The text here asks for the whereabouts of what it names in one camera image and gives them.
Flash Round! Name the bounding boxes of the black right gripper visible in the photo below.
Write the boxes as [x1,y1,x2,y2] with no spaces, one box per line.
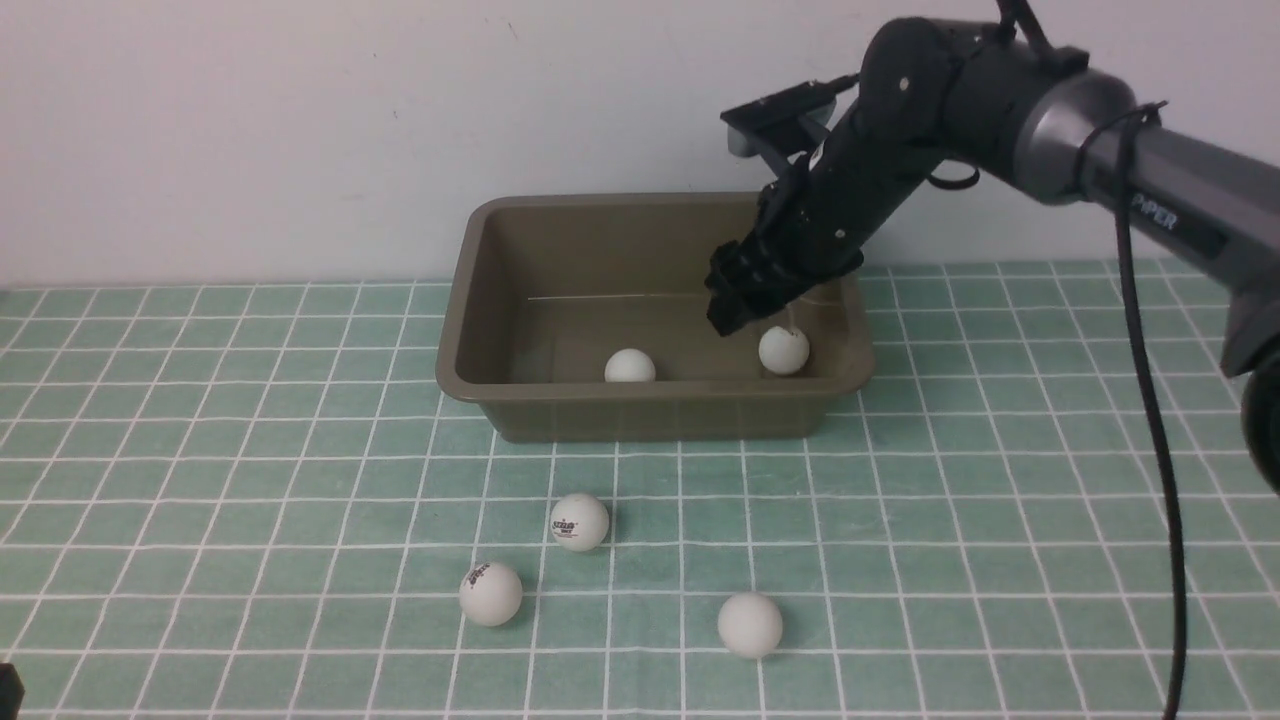
[705,110,946,337]

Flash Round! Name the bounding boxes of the white ball with logo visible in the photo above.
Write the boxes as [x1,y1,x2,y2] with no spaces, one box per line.
[458,561,524,626]
[756,325,812,375]
[550,493,611,552]

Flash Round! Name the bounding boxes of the plain white ball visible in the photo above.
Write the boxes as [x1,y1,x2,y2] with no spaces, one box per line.
[717,592,785,660]
[604,348,657,383]

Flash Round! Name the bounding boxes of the white ball with logo centre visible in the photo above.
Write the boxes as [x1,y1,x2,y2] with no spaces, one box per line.
[550,493,611,552]

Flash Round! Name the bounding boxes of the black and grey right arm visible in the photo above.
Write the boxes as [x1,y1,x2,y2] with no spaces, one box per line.
[705,1,1279,486]

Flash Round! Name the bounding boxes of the olive green plastic bin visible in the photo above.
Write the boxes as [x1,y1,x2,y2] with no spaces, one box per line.
[436,192,876,443]

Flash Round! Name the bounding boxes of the green checkered table cloth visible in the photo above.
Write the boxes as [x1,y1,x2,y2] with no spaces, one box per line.
[0,256,1280,720]

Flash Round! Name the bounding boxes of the black object at bottom-left edge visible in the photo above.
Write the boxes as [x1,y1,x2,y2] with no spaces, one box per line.
[0,664,26,720]

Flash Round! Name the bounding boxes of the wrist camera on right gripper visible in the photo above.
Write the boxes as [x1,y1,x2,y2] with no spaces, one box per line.
[719,73,860,159]

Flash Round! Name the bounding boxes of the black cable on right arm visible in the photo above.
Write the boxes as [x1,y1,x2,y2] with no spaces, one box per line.
[1078,100,1190,720]

